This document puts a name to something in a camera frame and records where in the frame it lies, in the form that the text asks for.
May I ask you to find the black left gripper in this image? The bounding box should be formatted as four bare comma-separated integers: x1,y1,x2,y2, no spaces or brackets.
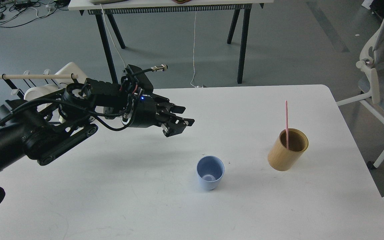
122,95,195,138

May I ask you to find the blue plastic cup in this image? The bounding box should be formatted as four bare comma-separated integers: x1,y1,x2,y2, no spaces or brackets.
196,156,225,190

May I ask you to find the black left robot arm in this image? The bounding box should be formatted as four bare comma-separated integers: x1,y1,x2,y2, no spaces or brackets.
0,76,194,204

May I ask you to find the white plate on rack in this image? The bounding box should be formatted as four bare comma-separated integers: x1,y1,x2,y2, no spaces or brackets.
54,62,87,87

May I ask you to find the tan cylindrical holder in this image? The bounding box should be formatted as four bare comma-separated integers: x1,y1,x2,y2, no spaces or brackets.
268,129,308,171

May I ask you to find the background white table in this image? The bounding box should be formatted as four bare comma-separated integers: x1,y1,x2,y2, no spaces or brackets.
68,0,270,84

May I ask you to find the white mug on rack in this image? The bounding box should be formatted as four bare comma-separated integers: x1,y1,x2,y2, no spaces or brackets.
23,84,60,101

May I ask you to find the wooden rack dowel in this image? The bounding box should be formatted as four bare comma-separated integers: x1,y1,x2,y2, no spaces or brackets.
0,74,79,80

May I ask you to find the white hanging cable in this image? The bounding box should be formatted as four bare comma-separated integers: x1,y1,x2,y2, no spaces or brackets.
190,11,204,89
99,3,127,69

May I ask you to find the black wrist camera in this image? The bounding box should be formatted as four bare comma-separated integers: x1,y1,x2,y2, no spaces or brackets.
119,64,168,95

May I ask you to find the black wire dish rack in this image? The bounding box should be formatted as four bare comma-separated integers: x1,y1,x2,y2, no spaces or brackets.
4,79,78,99

